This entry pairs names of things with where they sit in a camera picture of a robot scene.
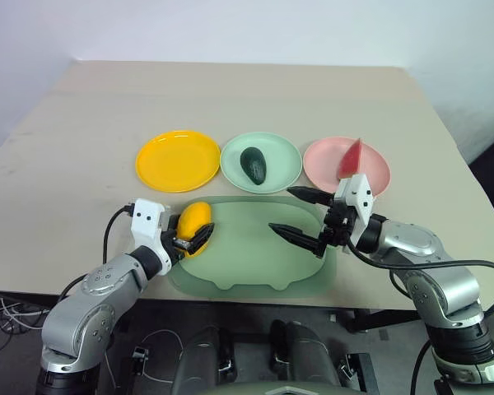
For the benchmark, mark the black table frame bar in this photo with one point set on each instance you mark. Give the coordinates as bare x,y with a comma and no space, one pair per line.
378,320

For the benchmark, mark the light green plate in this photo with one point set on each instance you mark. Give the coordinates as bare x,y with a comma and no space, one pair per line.
280,162

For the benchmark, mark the red watermelon slice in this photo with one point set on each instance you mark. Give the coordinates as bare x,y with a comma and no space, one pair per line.
351,161

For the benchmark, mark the yellow plate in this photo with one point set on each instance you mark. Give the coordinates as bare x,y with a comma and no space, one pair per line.
177,161

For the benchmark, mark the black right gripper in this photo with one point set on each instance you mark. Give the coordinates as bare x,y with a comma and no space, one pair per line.
337,224

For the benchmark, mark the dark rounded grey shape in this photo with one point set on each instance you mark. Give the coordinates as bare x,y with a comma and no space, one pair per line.
308,354
199,362

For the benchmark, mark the green silicone tray mat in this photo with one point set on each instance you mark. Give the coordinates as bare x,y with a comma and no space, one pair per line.
251,255

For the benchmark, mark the yellow mango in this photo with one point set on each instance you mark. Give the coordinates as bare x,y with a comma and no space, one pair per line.
193,218

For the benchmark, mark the pink plate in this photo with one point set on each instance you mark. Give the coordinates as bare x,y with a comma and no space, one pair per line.
374,168

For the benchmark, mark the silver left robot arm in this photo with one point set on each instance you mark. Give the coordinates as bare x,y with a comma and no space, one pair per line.
90,304

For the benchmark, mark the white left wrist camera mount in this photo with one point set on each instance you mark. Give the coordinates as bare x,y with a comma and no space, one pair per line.
146,220

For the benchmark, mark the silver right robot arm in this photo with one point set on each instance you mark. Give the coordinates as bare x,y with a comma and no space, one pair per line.
444,284

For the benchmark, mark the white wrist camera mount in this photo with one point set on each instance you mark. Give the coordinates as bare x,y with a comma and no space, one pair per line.
360,197
146,220

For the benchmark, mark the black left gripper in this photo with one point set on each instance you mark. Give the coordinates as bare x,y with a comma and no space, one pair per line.
177,249

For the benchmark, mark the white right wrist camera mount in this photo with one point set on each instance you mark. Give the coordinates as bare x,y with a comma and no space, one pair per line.
360,197

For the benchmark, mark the dark green avocado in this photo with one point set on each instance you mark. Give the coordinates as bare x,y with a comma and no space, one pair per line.
253,165

